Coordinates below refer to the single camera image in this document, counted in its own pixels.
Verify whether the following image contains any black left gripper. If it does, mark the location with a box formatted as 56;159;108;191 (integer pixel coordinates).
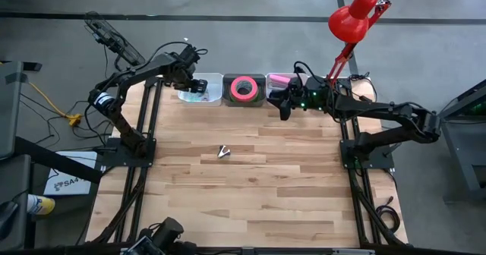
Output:
166;59;209;94

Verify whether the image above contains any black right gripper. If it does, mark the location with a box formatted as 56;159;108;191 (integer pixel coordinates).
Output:
267;76;335;121

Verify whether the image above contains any green tape roll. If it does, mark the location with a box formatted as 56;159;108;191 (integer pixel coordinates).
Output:
227;87;266;105

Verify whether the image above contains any pink stapler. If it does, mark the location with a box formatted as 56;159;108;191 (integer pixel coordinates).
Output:
269;74;292;90

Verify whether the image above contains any pink tape roll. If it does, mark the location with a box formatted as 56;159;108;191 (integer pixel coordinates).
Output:
229;75;260;102

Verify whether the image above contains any clear plastic bin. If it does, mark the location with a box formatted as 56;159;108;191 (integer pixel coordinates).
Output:
177;72;224;108

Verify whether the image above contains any white plastic bin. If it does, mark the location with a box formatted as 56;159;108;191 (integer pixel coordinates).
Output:
265;72;309;100

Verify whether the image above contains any red desk lamp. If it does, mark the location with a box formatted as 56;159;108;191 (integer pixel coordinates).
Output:
327;0;393;87

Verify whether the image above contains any white printed box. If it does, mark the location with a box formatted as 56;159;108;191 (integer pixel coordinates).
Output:
43;150;99;197

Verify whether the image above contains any black diagonal bar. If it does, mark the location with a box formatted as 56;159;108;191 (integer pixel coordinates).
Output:
14;136;104;184

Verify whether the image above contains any gray metal cabinet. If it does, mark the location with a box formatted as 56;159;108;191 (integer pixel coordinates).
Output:
439;78;486;203

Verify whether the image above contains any yellow white bottle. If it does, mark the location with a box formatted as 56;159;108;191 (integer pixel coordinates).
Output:
26;194;56;216

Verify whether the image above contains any black aluminium table frame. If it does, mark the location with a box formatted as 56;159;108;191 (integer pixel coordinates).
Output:
85;74;409;255

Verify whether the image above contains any yellow floor cable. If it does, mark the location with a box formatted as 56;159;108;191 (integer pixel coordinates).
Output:
28;80;83;128

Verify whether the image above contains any black coiled cable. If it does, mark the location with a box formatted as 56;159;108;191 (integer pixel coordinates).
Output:
374;196;402;234

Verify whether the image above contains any black table-level camera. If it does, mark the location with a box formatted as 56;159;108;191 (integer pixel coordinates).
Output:
136;216;186;254

